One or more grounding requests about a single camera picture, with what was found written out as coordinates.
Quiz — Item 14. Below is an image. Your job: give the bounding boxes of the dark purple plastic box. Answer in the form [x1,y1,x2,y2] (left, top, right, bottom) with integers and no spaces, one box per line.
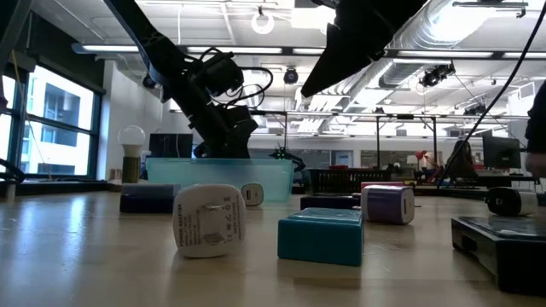
[299,194,363,211]

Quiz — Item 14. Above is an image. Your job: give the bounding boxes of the purple white usb charger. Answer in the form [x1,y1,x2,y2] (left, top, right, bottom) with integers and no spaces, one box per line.
[360,184,416,226]

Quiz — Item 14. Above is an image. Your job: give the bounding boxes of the pink white power adapter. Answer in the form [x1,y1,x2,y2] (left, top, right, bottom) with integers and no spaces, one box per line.
[172,182,247,259]

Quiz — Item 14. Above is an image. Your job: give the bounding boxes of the black computer monitor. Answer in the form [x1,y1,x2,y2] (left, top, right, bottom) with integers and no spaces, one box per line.
[148,133,195,159]
[481,135,523,170]

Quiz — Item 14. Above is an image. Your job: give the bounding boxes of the dark blue plastic box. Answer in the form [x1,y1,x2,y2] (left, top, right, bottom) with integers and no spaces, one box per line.
[119,194,177,215]

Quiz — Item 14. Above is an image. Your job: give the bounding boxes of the white bulb on brass base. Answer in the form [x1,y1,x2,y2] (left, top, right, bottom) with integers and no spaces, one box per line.
[117,125,147,184]

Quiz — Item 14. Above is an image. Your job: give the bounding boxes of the black plastic box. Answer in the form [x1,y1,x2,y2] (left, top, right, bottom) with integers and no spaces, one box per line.
[450,215,546,298]

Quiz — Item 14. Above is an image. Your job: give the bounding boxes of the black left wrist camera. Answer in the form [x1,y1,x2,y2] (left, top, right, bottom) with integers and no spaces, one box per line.
[203,51,245,97]

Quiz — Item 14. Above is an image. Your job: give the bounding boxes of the black station frame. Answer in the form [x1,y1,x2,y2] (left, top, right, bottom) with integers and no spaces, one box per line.
[221,108,440,171]

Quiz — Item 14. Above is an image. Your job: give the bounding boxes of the red desk lamp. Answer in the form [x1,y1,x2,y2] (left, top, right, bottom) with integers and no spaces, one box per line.
[415,148,444,182]

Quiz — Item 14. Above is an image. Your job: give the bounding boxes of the person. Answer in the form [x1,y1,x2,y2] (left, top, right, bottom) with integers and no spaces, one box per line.
[524,78,546,180]
[444,139,479,180]

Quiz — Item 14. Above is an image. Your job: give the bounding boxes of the black ceiling camera rig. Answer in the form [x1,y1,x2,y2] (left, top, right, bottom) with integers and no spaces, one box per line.
[417,61,456,89]

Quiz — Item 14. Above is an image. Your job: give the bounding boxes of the dark window frame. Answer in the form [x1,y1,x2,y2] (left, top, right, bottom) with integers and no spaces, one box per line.
[0,59,106,180]

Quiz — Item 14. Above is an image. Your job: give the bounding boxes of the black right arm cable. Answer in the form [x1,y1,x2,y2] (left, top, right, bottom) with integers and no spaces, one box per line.
[437,0,546,188]

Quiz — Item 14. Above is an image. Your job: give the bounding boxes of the black slotted plastic basket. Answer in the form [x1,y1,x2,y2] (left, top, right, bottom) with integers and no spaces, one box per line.
[307,168,392,196]

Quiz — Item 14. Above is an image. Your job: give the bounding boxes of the white ceiling ring light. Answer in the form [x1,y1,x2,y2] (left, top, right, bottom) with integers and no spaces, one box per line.
[250,10,276,36]

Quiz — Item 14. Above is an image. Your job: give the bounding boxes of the silver ventilation duct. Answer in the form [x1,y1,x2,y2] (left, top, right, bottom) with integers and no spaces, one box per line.
[379,0,546,90]

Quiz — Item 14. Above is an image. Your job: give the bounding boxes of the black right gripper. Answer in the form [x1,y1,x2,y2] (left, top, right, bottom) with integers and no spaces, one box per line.
[300,0,427,99]

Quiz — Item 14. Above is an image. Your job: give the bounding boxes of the teal plastic box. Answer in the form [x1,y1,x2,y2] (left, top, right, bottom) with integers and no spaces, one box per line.
[276,207,365,268]

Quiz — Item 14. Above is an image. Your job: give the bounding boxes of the teal translucent plastic bin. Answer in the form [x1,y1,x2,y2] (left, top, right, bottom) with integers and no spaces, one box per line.
[146,157,296,204]

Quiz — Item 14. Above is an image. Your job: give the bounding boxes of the green white usb charger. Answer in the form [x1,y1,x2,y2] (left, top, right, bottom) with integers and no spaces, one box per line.
[240,182,264,208]

